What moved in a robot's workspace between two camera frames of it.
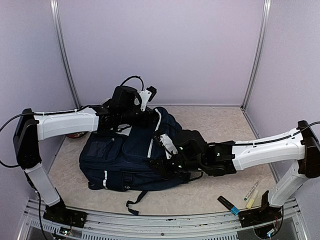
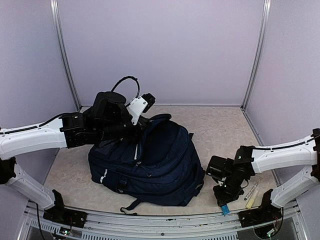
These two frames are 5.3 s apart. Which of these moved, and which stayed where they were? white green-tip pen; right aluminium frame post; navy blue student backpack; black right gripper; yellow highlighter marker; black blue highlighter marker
Moved: navy blue student backpack; black blue highlighter marker; black right gripper
Stayed: right aluminium frame post; white green-tip pen; yellow highlighter marker
